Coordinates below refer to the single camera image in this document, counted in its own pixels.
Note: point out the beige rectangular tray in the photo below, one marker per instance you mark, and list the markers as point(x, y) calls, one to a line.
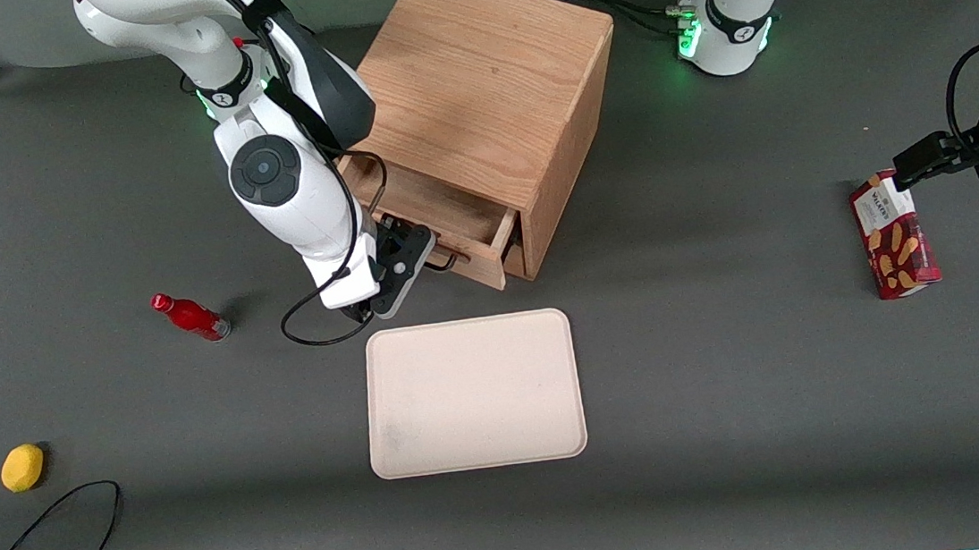
point(474, 393)

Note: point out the red cookie box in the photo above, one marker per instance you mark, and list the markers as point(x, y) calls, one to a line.
point(895, 240)

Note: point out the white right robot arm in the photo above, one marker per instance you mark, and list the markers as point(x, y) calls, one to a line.
point(295, 213)

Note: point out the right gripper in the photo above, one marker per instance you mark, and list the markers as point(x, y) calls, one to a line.
point(390, 245)

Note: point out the oak wooden drawer cabinet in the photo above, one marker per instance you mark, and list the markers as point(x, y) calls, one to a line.
point(479, 69)

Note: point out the red bottle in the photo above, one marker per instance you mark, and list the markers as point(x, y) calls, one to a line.
point(188, 316)

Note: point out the yellow lemon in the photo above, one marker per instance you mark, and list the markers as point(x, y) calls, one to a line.
point(22, 468)

